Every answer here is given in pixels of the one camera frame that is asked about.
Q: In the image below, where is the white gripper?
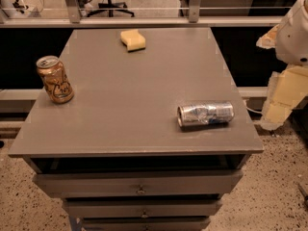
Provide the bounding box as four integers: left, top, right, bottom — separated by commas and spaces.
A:
256, 0, 308, 130

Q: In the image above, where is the yellow sponge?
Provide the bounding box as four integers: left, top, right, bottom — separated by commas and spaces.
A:
120, 29, 146, 52

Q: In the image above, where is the silver crushed can lying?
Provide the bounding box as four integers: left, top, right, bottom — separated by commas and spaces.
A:
177, 101, 235, 127

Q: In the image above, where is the grey drawer cabinet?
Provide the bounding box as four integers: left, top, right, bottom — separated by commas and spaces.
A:
10, 28, 263, 231

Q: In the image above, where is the gold soda can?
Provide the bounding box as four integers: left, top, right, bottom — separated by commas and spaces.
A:
36, 56, 74, 104

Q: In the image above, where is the metal railing frame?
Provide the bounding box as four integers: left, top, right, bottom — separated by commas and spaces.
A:
0, 0, 293, 28

